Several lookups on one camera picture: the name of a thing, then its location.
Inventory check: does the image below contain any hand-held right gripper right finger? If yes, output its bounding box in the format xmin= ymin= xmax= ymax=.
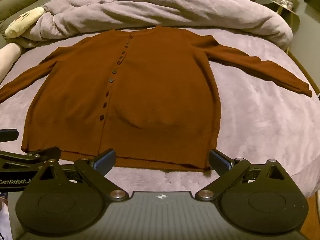
xmin=195 ymin=149 xmax=288 ymax=202

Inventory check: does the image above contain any grey-green padded headboard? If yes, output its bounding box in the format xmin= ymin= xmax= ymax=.
xmin=0 ymin=0 xmax=49 ymax=43

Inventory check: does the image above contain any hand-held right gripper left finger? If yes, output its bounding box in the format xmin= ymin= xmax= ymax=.
xmin=37 ymin=149 xmax=129 ymax=202

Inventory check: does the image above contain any purple duvet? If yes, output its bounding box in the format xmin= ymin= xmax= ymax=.
xmin=20 ymin=0 xmax=293 ymax=50

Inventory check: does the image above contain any yellow side table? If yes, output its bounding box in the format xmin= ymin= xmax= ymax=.
xmin=270 ymin=0 xmax=300 ymax=55

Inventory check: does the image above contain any brown button cardigan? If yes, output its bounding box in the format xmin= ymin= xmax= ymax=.
xmin=0 ymin=26 xmax=313 ymax=172

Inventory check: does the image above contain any pink bolster pillow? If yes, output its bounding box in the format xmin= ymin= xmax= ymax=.
xmin=0 ymin=43 xmax=22 ymax=74

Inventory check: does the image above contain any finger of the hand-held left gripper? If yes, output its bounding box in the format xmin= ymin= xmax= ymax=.
xmin=0 ymin=147 xmax=62 ymax=170
xmin=0 ymin=129 xmax=19 ymax=142

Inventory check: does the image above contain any cream plush pillow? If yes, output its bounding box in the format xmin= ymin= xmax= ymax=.
xmin=4 ymin=7 xmax=45 ymax=39

